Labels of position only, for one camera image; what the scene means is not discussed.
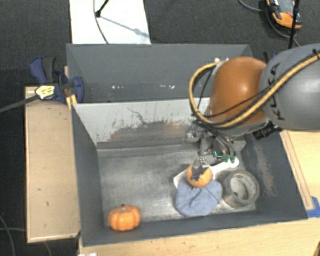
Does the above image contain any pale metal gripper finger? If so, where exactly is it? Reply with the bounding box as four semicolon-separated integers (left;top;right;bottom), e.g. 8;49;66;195
191;156;210;182

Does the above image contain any orange toy fruit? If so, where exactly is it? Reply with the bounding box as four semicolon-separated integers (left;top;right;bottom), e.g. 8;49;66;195
185;162;214;189

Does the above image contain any white plastic utensil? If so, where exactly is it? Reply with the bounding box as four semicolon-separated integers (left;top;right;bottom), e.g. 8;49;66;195
172;158;241;189

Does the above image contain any blue cloth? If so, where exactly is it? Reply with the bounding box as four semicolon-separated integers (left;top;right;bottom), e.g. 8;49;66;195
174;178;225;219

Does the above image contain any grey metal bin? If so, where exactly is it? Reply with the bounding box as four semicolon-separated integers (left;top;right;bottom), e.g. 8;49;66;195
65;31;309;248

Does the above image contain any grey tape roll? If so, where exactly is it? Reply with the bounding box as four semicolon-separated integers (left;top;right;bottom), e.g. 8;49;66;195
221;169;261;210

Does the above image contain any orange toy pumpkin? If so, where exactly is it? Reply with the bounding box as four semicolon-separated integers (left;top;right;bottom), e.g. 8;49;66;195
107;203;142;233

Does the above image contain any pale wood board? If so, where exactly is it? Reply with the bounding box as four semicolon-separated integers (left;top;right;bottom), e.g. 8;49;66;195
18;83;82;244

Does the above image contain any black cylinder on white bracket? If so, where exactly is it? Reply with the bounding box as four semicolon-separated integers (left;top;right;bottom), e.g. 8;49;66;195
251;121;283;141

